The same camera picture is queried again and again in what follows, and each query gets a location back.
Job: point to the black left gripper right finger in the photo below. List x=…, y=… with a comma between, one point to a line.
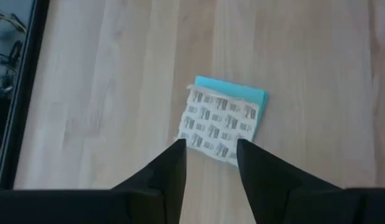
x=289, y=202

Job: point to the black aluminium table frame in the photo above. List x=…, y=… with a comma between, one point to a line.
x=24, y=93

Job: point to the teal sticky note pad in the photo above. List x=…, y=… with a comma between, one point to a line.
x=220, y=118

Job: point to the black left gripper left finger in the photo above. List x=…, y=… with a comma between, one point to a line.
x=117, y=207

